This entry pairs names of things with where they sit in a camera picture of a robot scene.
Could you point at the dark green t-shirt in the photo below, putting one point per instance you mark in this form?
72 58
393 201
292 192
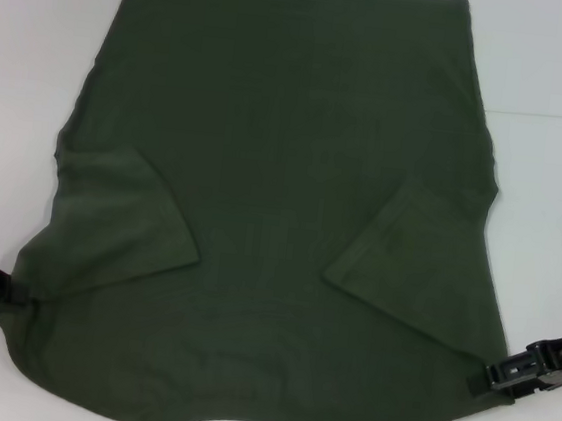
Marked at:
275 170

